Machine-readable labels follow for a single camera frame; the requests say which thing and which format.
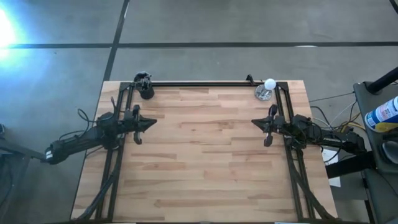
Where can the white bulb lamp chrome base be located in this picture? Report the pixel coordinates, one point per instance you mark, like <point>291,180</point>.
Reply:
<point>262,93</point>

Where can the black pole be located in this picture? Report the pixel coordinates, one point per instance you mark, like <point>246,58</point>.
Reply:
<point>384,81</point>

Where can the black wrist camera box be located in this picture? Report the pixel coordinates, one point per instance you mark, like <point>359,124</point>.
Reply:
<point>280,124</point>
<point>129,122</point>

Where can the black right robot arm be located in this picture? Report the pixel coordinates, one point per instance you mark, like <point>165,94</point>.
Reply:
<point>335,141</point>

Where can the white and blue canister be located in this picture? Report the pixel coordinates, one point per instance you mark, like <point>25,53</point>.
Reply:
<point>382,115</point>

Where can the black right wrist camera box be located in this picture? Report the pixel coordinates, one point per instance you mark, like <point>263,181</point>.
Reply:
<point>280,124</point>

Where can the black mesh cup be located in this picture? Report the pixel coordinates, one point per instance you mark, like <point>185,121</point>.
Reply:
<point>147,93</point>

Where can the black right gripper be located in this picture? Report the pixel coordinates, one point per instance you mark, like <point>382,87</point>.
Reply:
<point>271,138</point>

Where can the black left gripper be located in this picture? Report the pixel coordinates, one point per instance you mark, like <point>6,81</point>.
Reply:
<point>137,137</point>

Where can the black support bar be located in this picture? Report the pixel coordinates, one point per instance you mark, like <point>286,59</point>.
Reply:
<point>348,166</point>

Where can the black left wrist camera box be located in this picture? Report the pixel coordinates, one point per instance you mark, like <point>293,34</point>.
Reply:
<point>129,122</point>

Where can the grey round object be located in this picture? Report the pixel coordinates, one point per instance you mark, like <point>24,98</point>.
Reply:
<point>391,152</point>

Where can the grey side table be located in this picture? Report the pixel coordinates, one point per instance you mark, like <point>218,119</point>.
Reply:
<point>379,186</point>

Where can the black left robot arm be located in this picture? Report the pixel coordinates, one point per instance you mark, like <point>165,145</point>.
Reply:
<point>77,144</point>

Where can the black aluminium table frame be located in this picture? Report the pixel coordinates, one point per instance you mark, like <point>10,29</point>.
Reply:
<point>202,84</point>

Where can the black frame clamp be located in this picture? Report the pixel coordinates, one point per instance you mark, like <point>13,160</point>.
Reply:
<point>250,79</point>

